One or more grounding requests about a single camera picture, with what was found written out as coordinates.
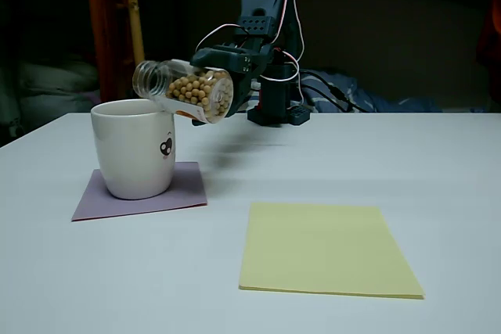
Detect glass jar of soybeans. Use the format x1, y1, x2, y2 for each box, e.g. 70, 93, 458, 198
132, 59, 235, 126

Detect bamboo pole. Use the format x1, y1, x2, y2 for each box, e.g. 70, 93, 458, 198
123, 0, 150, 67

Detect purple paper square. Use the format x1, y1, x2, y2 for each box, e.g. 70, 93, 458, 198
70, 161, 208, 222

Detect feather patterned blue blanket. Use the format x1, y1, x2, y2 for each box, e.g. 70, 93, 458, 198
250, 70, 443, 114

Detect white mug with face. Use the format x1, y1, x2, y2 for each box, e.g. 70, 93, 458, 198
90, 99, 177, 200

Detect grey pillow bundle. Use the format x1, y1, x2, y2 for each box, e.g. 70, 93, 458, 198
0, 52, 101, 145

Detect yellow paper square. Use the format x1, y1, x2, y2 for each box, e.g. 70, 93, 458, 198
239, 203, 426, 300

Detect person in orange shirt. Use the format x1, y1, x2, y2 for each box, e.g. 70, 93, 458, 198
475, 0, 501, 77

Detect red white servo wires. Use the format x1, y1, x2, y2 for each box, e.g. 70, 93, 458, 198
194, 0, 306, 106

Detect black cables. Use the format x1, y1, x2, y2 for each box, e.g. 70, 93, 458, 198
297, 70, 361, 113

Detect orange wooden post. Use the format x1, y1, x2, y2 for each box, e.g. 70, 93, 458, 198
83, 0, 136, 102

